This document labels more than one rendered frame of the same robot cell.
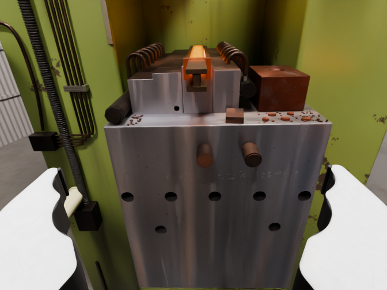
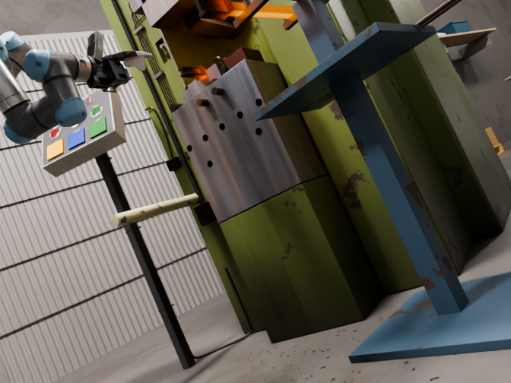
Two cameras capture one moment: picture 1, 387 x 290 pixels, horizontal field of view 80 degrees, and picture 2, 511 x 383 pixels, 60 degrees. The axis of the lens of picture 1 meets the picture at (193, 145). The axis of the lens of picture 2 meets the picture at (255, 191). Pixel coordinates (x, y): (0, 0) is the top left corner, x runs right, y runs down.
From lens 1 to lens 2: 143 cm
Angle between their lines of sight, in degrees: 44
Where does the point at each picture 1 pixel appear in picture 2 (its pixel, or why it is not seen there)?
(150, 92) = (189, 95)
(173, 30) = not seen: hidden behind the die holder
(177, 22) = not seen: hidden behind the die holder
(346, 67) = (294, 31)
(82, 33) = (176, 94)
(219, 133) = (207, 91)
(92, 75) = not seen: hidden behind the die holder
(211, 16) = (267, 55)
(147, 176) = (192, 131)
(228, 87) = (214, 73)
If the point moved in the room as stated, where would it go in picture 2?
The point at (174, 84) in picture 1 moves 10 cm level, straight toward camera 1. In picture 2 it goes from (196, 85) to (179, 83)
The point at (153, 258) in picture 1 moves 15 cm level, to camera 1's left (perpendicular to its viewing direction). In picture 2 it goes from (214, 189) to (186, 204)
